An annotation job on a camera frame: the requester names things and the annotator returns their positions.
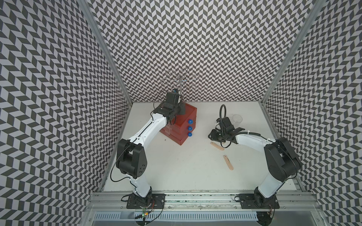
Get red plastic drawer cabinet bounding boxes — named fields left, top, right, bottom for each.
left=160, top=104, right=197, bottom=146

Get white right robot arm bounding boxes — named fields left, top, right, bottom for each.
left=208, top=117, right=302, bottom=199

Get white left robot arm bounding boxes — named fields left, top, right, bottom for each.
left=115, top=89, right=185, bottom=198

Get clear drinking glass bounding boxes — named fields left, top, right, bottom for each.
left=231, top=114, right=243, bottom=126

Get pink folding knife angled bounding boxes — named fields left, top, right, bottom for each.
left=210, top=142, right=225, bottom=151

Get pink folding knife lower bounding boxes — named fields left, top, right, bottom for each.
left=223, top=155, right=234, bottom=170

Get chrome wire stand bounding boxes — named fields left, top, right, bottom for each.
left=161, top=67, right=200, bottom=101

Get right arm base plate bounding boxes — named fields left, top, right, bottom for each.
left=238, top=194, right=280, bottom=209

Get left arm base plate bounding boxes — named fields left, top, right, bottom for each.
left=126, top=193, right=166, bottom=210

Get aluminium front rail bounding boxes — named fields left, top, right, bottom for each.
left=85, top=191, right=322, bottom=212

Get aluminium corner post left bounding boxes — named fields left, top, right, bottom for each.
left=77, top=0, right=133, bottom=105

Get aluminium corner post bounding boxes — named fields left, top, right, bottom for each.
left=77, top=0, right=133, bottom=105
left=261, top=0, right=326, bottom=105

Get aluminium corner post right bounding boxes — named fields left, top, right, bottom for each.
left=261, top=0, right=326, bottom=105

